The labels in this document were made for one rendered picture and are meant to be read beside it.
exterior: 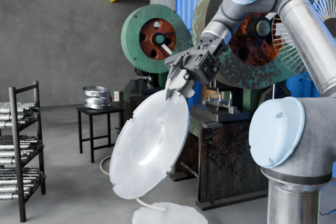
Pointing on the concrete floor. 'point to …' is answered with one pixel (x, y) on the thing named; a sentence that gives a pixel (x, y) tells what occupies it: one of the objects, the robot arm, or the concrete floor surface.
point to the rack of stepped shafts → (21, 149)
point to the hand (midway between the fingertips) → (167, 97)
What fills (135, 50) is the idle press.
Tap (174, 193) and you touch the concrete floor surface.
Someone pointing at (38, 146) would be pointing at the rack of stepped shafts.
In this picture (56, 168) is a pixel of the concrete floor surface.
